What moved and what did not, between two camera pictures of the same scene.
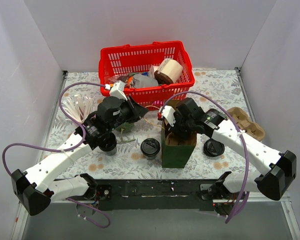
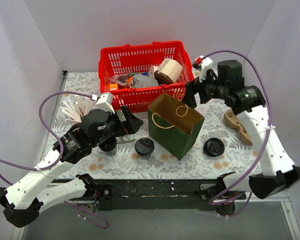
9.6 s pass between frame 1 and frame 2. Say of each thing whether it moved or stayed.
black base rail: stayed
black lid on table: stayed
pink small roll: stayed
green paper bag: moved
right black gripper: moved
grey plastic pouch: stayed
